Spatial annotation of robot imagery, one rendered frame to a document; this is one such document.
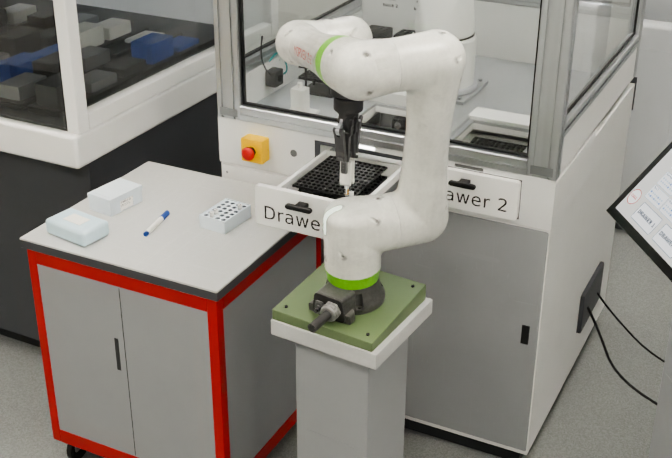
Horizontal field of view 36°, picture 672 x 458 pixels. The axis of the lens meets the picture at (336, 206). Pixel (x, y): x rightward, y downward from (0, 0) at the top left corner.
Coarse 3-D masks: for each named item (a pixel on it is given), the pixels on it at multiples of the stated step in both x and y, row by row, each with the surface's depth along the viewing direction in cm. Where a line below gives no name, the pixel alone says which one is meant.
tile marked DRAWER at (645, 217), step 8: (640, 208) 238; (648, 208) 236; (632, 216) 238; (640, 216) 236; (648, 216) 234; (656, 216) 232; (640, 224) 235; (648, 224) 233; (656, 224) 230; (648, 232) 231
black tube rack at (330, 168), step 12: (324, 168) 284; (336, 168) 284; (360, 168) 285; (372, 168) 285; (384, 168) 286; (300, 180) 277; (312, 180) 277; (324, 180) 278; (336, 180) 277; (360, 180) 277; (372, 180) 278; (384, 180) 285; (312, 192) 277; (360, 192) 272
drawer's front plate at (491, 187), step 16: (448, 176) 278; (464, 176) 276; (480, 176) 274; (496, 176) 273; (448, 192) 280; (464, 192) 278; (480, 192) 275; (496, 192) 273; (512, 192) 271; (464, 208) 280; (480, 208) 277; (496, 208) 275; (512, 208) 273
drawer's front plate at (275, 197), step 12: (264, 192) 267; (276, 192) 266; (288, 192) 264; (300, 192) 264; (264, 204) 269; (276, 204) 267; (312, 204) 262; (324, 204) 260; (264, 216) 270; (276, 216) 269; (288, 216) 267; (300, 216) 265; (312, 216) 263; (288, 228) 268; (300, 228) 267
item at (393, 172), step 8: (328, 152) 296; (312, 160) 291; (320, 160) 294; (360, 160) 293; (368, 160) 291; (376, 160) 291; (304, 168) 286; (312, 168) 290; (392, 168) 289; (400, 168) 286; (296, 176) 282; (392, 176) 281; (280, 184) 276; (288, 184) 278; (384, 184) 276; (392, 184) 281; (376, 192) 272; (384, 192) 277
